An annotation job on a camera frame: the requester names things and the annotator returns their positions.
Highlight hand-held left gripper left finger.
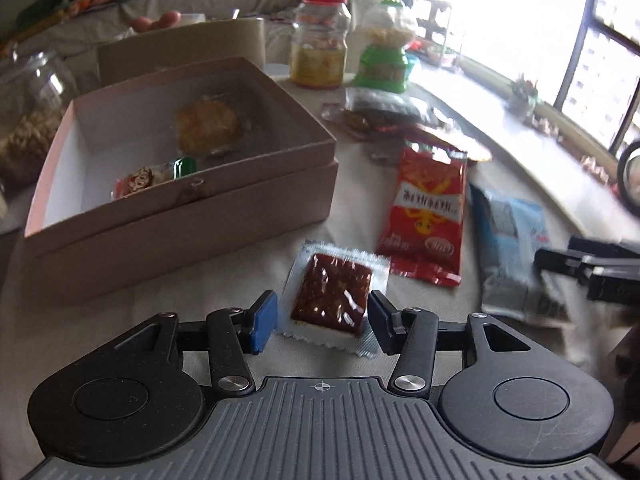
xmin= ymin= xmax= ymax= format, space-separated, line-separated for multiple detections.
xmin=114 ymin=290 xmax=279 ymax=396

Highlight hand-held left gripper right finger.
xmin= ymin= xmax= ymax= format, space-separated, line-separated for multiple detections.
xmin=367 ymin=290 xmax=533 ymax=403

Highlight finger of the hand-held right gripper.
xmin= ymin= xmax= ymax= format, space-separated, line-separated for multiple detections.
xmin=567 ymin=236 xmax=640 ymax=267
xmin=534 ymin=248 xmax=640 ymax=305

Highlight blue white snack packet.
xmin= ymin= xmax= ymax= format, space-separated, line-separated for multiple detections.
xmin=470 ymin=185 xmax=571 ymax=328

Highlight clear packet brown spicy snack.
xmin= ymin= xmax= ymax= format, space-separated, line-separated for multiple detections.
xmin=276 ymin=240 xmax=392 ymax=359

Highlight pink cardboard box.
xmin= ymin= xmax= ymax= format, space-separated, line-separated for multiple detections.
xmin=24 ymin=56 xmax=341 ymax=307

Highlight round black-rimmed object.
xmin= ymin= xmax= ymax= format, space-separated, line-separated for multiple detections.
xmin=617 ymin=140 xmax=640 ymax=207

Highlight red snack packet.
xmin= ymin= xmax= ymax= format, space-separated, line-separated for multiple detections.
xmin=376 ymin=139 xmax=469 ymax=288

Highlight small potted plant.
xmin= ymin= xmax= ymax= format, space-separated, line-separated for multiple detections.
xmin=509 ymin=75 xmax=541 ymax=121

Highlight small red green candy packet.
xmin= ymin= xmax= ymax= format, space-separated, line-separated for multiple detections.
xmin=111 ymin=156 xmax=198 ymax=202

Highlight pink packet braised eggs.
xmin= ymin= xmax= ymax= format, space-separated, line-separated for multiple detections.
xmin=320 ymin=101 xmax=401 ymax=142

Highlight wrapped golden pastry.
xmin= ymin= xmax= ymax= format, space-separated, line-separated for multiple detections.
xmin=172 ymin=95 xmax=251 ymax=158

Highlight clear packet dark seeds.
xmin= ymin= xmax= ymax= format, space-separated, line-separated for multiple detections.
xmin=344 ymin=86 xmax=436 ymax=128

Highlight green candy dispenser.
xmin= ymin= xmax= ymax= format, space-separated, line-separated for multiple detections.
xmin=354 ymin=0 xmax=418 ymax=93

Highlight metal plant shelf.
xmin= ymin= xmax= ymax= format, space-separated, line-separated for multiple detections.
xmin=410 ymin=0 xmax=463 ymax=68

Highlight clear jar with red lid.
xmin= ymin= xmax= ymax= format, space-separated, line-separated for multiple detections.
xmin=290 ymin=0 xmax=351 ymax=91

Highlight glass jar with nuts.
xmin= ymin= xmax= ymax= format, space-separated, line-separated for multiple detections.
xmin=0 ymin=50 xmax=78 ymax=186

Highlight black window frame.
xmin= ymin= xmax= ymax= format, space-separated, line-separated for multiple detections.
xmin=552 ymin=0 xmax=640 ymax=153

